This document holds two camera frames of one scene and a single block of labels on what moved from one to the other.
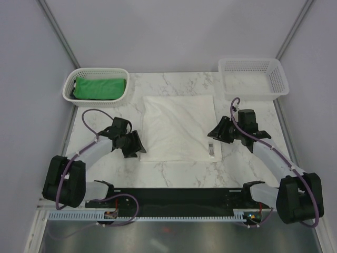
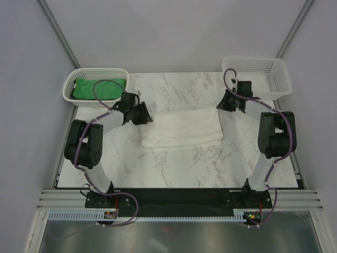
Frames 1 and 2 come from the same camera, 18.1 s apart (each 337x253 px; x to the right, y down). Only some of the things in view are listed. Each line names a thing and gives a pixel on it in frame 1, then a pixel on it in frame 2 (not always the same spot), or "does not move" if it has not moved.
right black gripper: (219, 132) -> (224, 104)
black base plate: (177, 202) does not move
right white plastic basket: (254, 79) does not move
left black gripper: (136, 145) -> (145, 118)
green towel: (91, 88) does not move
